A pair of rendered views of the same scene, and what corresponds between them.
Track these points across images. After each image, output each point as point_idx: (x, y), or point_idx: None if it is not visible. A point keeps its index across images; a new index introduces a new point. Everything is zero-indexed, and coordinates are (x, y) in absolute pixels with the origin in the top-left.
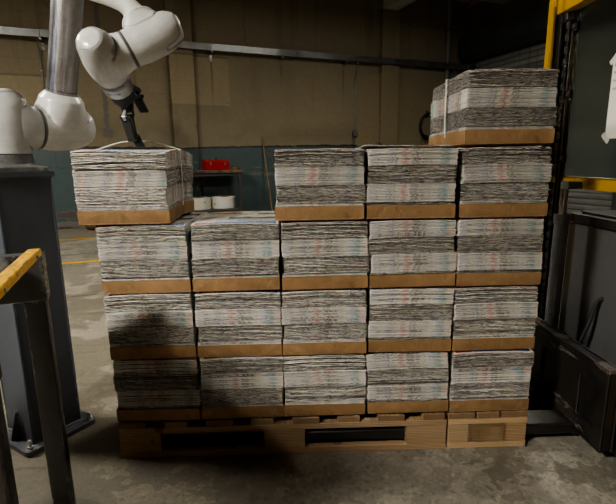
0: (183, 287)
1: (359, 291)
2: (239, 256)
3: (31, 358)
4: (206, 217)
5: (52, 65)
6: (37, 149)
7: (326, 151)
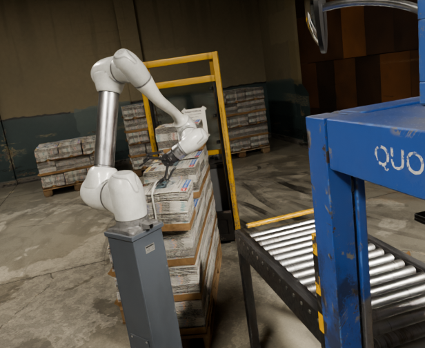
0: (199, 243)
1: (208, 216)
2: (199, 219)
3: (251, 275)
4: None
5: (113, 149)
6: None
7: (197, 162)
